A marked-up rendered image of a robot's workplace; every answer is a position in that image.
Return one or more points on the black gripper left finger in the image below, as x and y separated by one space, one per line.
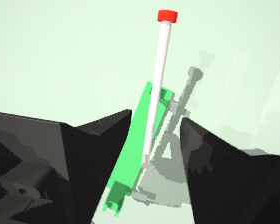
84 156

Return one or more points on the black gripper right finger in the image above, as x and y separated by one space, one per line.
225 184

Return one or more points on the white pin with red cap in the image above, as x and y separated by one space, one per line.
166 17

